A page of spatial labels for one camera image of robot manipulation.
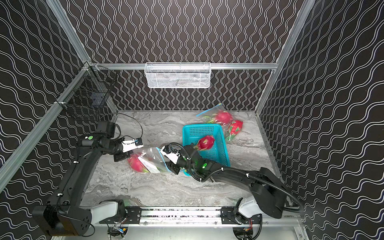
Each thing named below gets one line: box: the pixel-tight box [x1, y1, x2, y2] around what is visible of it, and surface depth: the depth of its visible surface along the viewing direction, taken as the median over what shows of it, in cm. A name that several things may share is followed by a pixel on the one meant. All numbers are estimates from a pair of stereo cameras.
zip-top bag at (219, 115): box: [196, 103, 243, 142], surface depth 108 cm
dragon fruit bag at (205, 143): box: [193, 135, 215, 151], surface depth 97 cm
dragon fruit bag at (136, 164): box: [127, 153, 149, 173], surface depth 82 cm
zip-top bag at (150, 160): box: [128, 147, 172, 174], surface depth 72 cm
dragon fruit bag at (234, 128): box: [225, 120, 244, 142], surface depth 103 cm
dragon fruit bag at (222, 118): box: [203, 111, 233, 125], surface depth 109 cm
